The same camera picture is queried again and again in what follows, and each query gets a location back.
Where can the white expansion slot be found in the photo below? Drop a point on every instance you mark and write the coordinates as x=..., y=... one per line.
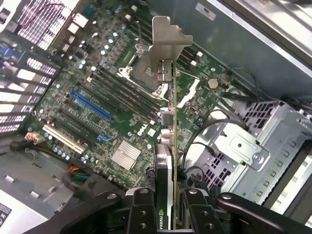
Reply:
x=64, y=139

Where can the green motherboard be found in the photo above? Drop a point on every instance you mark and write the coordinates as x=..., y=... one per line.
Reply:
x=136, y=122

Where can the short blue expansion slot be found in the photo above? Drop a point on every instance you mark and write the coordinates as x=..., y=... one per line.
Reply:
x=105, y=137

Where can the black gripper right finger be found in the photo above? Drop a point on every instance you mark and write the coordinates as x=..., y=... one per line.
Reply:
x=202, y=214

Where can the CPU socket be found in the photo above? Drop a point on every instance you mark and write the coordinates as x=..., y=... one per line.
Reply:
x=139, y=73

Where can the silver coin battery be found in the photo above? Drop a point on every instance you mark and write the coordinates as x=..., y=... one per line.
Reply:
x=212, y=83

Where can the silver perforated disk bay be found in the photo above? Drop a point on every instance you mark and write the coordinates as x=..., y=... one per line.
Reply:
x=243, y=151

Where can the silver socket cover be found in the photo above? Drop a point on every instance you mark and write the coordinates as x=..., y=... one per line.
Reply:
x=192, y=90

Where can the silver finned chipset heatsink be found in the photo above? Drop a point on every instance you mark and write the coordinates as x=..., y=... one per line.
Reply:
x=126, y=155

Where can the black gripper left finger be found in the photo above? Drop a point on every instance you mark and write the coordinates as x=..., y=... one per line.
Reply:
x=141, y=212

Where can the long blue expansion slot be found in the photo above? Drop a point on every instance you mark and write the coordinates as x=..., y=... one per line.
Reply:
x=91, y=104

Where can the grey open PC case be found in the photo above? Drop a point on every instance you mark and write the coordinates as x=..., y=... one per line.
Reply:
x=243, y=36

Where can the white power connector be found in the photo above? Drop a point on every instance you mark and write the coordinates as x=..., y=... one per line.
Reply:
x=34, y=137

